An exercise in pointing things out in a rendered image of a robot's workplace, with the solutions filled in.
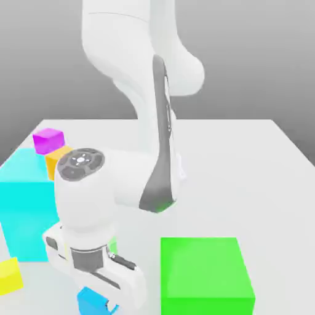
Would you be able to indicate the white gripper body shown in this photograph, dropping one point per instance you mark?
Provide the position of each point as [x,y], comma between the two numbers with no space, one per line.
[130,285]

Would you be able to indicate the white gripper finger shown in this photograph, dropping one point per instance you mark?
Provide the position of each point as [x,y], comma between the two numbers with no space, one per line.
[112,306]

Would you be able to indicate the small blue cube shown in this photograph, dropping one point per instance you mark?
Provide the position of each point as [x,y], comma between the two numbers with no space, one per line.
[91,302]

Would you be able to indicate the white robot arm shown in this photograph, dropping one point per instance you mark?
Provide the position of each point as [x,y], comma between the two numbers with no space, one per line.
[118,73]

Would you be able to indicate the small yellow cube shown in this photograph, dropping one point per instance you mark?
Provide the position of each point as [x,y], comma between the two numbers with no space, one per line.
[8,275]

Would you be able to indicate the small orange cube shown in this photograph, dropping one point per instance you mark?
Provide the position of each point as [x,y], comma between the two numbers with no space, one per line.
[52,162]

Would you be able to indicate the small magenta cube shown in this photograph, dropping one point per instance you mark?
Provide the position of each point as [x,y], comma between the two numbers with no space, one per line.
[48,142]

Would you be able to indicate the large green box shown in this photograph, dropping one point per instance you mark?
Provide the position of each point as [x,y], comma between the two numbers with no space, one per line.
[206,273]

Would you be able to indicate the large cyan box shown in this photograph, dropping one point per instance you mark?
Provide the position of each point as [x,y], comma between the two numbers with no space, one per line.
[24,211]

